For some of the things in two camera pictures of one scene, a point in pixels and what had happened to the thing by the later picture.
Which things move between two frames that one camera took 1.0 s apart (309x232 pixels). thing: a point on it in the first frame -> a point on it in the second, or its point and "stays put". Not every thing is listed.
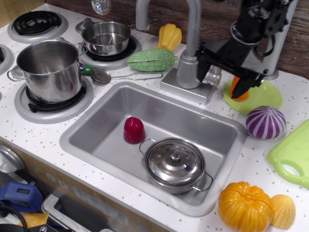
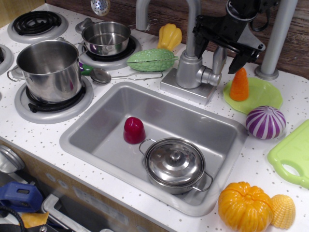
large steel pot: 52,70 stays put
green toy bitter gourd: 152,60 stays put
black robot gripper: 229,55 -> 231,31
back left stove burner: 37,25 stays put
